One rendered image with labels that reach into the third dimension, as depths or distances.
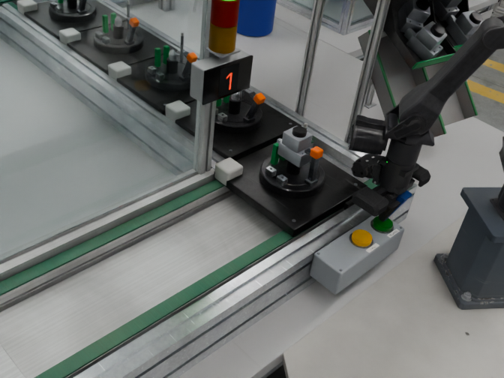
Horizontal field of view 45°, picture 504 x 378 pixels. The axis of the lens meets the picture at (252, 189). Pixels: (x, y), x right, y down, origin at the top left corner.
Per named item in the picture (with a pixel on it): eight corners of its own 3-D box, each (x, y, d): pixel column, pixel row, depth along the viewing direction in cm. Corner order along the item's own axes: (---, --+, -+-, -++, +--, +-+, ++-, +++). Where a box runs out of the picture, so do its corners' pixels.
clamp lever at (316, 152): (318, 179, 129) (324, 149, 125) (312, 183, 128) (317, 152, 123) (305, 171, 131) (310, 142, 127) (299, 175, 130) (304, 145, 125)
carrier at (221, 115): (300, 132, 153) (308, 87, 145) (229, 165, 138) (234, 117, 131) (235, 91, 165) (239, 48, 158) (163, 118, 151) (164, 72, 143)
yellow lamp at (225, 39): (240, 49, 115) (243, 25, 112) (220, 56, 112) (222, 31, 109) (223, 40, 117) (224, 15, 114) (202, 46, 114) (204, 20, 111)
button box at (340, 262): (398, 249, 130) (406, 227, 126) (334, 295, 117) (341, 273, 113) (372, 231, 133) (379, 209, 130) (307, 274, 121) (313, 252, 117)
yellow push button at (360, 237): (374, 244, 122) (376, 236, 121) (361, 253, 120) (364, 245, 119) (358, 233, 124) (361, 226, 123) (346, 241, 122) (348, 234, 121)
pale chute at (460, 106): (464, 119, 159) (478, 115, 155) (430, 130, 153) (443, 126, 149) (430, 16, 159) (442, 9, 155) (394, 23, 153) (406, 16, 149)
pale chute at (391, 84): (433, 137, 150) (446, 133, 146) (394, 151, 144) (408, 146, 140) (397, 28, 150) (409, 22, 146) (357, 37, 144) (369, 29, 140)
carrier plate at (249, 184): (366, 193, 136) (368, 185, 134) (292, 238, 121) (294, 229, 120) (288, 142, 148) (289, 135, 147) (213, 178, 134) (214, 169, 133)
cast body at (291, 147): (313, 160, 130) (318, 133, 126) (298, 168, 127) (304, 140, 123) (283, 142, 134) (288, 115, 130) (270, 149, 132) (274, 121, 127)
